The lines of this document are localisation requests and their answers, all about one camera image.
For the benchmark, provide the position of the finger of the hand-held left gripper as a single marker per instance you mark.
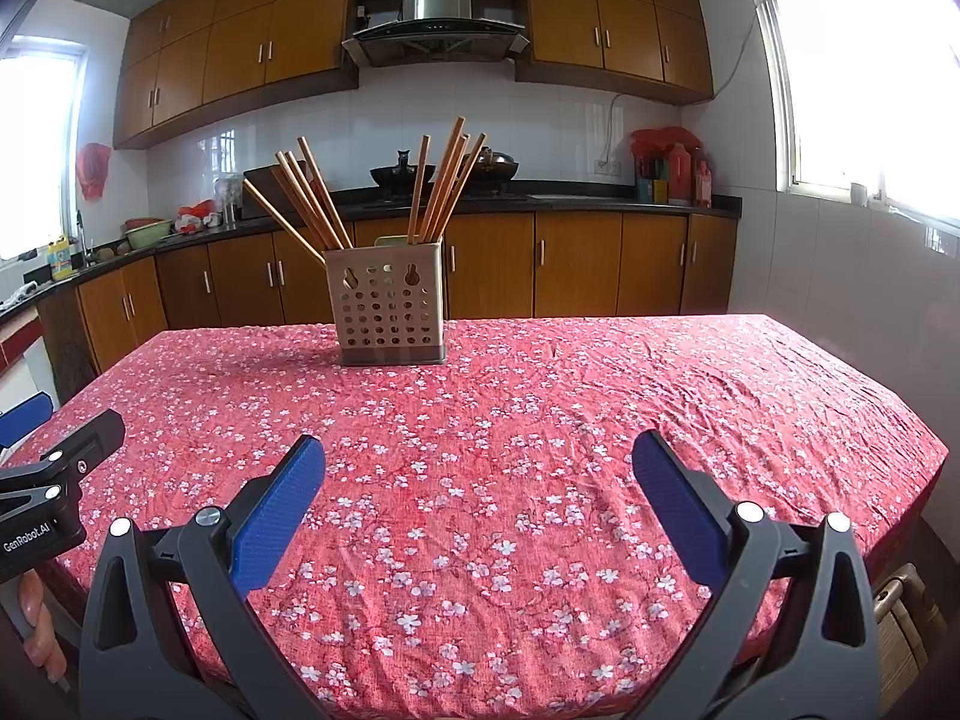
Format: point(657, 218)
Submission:
point(75, 446)
point(30, 416)

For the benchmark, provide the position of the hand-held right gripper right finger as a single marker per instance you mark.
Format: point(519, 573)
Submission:
point(679, 514)

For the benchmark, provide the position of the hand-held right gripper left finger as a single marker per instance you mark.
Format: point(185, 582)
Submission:
point(277, 514)

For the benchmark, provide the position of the beige perforated chopstick holder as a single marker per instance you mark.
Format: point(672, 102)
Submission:
point(386, 307)

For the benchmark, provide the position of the person's left hand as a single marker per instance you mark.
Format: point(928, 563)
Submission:
point(41, 622)

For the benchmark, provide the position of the yellow detergent bottle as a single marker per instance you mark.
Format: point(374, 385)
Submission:
point(60, 261)

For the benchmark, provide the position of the metal faucet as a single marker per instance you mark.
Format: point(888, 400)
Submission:
point(81, 236)

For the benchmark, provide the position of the red floral tablecloth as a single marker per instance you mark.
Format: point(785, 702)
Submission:
point(487, 465)

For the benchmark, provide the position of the green basin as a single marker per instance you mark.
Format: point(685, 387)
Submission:
point(146, 235)

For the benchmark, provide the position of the red and white plastic bag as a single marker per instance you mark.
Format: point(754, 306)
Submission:
point(195, 219)

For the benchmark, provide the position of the wooden base cabinets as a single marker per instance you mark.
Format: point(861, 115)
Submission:
point(577, 262)

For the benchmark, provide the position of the metal utensil cup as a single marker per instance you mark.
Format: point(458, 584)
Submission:
point(225, 206)

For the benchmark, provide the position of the dark cutting board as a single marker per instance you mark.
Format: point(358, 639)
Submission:
point(259, 187)

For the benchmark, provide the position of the black kitchen countertop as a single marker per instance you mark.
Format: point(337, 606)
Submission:
point(585, 202)

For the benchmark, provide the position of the clear bottle red liquid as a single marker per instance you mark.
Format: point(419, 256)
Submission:
point(702, 186)

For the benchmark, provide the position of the tall red oil bottle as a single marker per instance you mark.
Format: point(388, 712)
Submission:
point(680, 176)

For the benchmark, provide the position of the white cup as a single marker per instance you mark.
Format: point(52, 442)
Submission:
point(859, 193)

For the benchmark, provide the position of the black lidded wok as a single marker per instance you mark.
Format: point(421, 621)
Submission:
point(495, 166)

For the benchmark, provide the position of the steel range hood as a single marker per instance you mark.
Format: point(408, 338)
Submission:
point(435, 34)

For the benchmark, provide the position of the aluminium frame window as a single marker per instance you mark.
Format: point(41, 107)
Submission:
point(847, 90)
point(37, 150)

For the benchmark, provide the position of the white wall socket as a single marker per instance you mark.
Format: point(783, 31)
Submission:
point(606, 166)

